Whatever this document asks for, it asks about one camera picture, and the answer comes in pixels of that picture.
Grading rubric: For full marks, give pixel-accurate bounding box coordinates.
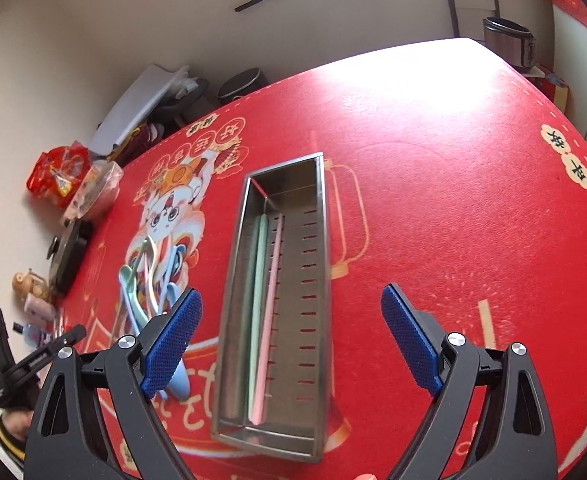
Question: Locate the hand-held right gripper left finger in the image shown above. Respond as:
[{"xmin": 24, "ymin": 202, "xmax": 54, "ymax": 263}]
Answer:
[{"xmin": 23, "ymin": 287, "xmax": 204, "ymax": 480}]

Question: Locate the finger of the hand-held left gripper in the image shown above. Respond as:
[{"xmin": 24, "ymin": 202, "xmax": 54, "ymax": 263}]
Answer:
[{"xmin": 48, "ymin": 324, "xmax": 88, "ymax": 356}]

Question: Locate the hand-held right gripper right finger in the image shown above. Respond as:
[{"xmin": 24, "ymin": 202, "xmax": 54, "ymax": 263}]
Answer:
[{"xmin": 381, "ymin": 284, "xmax": 559, "ymax": 480}]

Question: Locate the blue spoon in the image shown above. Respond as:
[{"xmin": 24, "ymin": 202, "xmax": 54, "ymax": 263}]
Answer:
[{"xmin": 162, "ymin": 245, "xmax": 192, "ymax": 402}]

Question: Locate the green spoon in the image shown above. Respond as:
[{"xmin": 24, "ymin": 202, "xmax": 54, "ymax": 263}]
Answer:
[{"xmin": 117, "ymin": 265, "xmax": 149, "ymax": 333}]

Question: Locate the beige spoon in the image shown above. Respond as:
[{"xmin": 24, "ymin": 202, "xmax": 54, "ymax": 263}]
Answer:
[{"xmin": 133, "ymin": 236, "xmax": 163, "ymax": 317}]

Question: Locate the green chopstick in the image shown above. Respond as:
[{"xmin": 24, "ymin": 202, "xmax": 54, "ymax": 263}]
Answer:
[{"xmin": 246, "ymin": 214, "xmax": 270, "ymax": 413}]

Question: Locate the pink chopstick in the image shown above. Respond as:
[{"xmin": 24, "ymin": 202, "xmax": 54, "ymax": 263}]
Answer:
[{"xmin": 253, "ymin": 214, "xmax": 285, "ymax": 423}]

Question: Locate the stainless steel utensil tray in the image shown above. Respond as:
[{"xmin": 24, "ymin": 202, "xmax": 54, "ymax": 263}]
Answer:
[{"xmin": 210, "ymin": 151, "xmax": 334, "ymax": 463}]

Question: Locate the person's left forearm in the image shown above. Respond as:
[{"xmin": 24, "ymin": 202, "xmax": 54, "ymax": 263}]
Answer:
[{"xmin": 0, "ymin": 419, "xmax": 28, "ymax": 472}]

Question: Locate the person's left hand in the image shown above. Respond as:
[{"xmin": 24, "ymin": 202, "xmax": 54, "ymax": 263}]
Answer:
[{"xmin": 0, "ymin": 406, "xmax": 38, "ymax": 435}]

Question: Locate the pink cup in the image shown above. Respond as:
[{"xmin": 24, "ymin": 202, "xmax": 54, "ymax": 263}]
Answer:
[{"xmin": 26, "ymin": 292, "xmax": 57, "ymax": 329}]

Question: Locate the blue and white packet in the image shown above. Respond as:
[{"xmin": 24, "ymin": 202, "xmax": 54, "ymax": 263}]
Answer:
[{"xmin": 12, "ymin": 321, "xmax": 40, "ymax": 347}]

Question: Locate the brown teapot figurine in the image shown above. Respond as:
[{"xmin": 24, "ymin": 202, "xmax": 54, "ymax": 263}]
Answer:
[{"xmin": 12, "ymin": 269, "xmax": 49, "ymax": 307}]

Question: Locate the black pan with lid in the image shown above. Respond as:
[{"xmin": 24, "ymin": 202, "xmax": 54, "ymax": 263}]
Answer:
[{"xmin": 47, "ymin": 220, "xmax": 94, "ymax": 297}]

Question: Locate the clear plastic bag bowl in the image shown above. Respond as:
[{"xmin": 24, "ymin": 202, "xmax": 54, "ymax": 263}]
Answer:
[{"xmin": 63, "ymin": 160, "xmax": 125, "ymax": 226}]

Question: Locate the red printed table mat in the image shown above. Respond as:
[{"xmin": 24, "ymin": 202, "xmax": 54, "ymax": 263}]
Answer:
[{"xmin": 56, "ymin": 37, "xmax": 587, "ymax": 480}]

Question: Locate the red snack bag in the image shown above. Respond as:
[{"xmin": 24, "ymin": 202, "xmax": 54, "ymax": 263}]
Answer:
[{"xmin": 27, "ymin": 142, "xmax": 94, "ymax": 209}]

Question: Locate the dark red striped bag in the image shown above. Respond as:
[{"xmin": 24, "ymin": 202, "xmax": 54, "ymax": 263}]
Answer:
[{"xmin": 117, "ymin": 122, "xmax": 163, "ymax": 162}]

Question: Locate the black round bin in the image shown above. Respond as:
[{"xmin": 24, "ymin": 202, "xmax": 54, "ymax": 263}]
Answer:
[{"xmin": 216, "ymin": 66, "xmax": 267, "ymax": 107}]

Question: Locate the cardboard box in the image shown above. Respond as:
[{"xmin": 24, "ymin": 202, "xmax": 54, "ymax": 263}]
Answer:
[{"xmin": 527, "ymin": 62, "xmax": 572, "ymax": 112}]

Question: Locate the stainless steel cooker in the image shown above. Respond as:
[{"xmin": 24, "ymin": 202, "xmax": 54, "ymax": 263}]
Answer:
[{"xmin": 482, "ymin": 16, "xmax": 535, "ymax": 74}]

